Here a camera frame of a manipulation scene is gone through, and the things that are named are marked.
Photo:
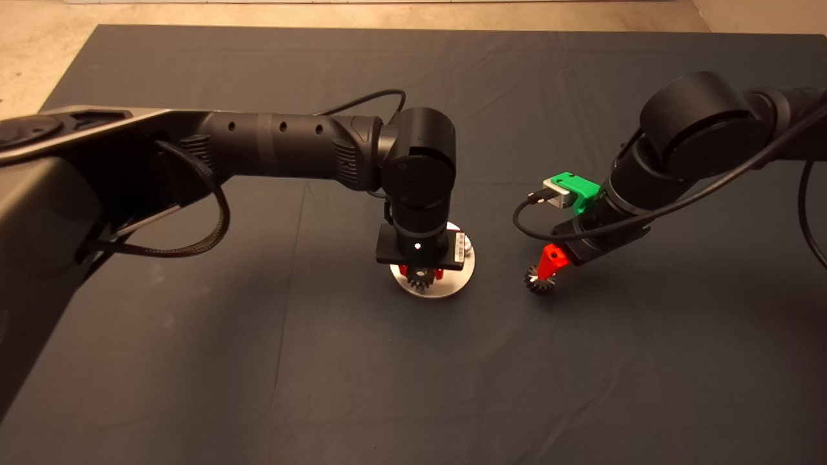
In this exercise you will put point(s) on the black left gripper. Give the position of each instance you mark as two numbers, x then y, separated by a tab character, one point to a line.
452	261

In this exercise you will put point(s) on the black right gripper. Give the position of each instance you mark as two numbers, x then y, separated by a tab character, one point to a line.
607	242

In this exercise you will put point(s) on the small steel planetary gear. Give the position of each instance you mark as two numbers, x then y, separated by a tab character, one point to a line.
536	288
420	281

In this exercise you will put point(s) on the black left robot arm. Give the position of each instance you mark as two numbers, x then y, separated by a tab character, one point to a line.
278	145

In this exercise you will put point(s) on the round metal carrier plate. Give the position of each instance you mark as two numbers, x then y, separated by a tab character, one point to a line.
452	285

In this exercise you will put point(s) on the dark grey table cloth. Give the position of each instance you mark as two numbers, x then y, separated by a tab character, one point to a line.
452	387

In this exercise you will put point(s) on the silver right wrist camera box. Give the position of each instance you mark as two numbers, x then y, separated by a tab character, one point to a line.
557	194

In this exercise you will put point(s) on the green right camera mount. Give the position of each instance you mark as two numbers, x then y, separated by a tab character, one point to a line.
581	187

